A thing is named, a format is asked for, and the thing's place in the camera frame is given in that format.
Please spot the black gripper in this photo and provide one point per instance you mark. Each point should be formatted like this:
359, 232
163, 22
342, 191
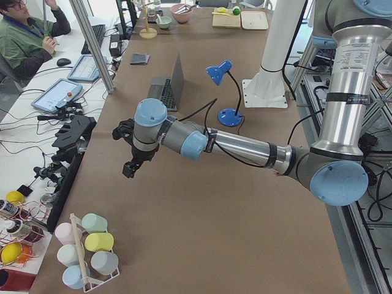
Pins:
141, 154

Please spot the grey laptop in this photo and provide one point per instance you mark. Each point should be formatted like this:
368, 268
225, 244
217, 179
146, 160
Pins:
169, 90

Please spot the black gripper stand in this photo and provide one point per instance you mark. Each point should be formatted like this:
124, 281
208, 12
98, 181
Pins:
69, 136

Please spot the green cup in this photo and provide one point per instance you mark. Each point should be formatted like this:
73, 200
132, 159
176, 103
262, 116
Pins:
94, 223

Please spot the yellow cup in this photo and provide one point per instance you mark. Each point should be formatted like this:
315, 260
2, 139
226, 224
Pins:
95, 242

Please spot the pink cup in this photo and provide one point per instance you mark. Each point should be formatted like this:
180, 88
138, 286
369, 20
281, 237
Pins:
64, 233

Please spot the grey cup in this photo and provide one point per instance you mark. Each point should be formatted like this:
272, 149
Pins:
104, 262

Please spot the teach pendant tablet near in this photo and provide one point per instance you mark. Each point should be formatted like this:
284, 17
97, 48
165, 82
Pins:
56, 96

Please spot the teach pendant tablet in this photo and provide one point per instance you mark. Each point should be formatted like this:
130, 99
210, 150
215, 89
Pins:
85, 70
56, 96

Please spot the white cup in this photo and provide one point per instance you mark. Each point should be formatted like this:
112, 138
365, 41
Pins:
67, 255

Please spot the teach pendant tablet far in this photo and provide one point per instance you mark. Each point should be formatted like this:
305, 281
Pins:
85, 70

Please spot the folded grey cloth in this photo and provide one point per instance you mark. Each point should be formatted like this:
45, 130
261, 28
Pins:
139, 59

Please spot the blue desk lamp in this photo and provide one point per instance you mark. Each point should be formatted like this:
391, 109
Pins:
227, 116

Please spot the blue cup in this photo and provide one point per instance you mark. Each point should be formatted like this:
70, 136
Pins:
72, 277

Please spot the black computer mouse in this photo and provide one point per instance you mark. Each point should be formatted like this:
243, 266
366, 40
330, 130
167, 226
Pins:
61, 62

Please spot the wooden stand with round base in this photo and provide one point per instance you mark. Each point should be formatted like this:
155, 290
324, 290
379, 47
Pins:
147, 32

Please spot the yellow ball in basket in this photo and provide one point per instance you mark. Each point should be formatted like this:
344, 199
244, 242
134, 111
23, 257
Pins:
11, 253

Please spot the green bowl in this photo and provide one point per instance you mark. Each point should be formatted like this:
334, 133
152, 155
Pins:
164, 22

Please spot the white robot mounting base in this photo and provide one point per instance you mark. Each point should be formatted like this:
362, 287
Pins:
266, 89

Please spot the person in green jacket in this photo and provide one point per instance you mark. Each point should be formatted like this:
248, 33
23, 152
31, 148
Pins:
26, 41

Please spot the pink bowl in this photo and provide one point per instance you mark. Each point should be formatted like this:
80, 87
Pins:
182, 13

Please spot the wooden cutting board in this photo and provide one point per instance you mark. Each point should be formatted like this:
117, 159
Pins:
226, 19

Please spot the cream plastic tray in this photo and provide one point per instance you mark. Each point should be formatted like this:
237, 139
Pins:
254, 20

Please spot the white wire cup rack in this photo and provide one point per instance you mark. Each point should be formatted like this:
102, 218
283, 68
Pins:
91, 278

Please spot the aluminium frame post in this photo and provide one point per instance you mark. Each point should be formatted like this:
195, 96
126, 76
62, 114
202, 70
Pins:
85, 26

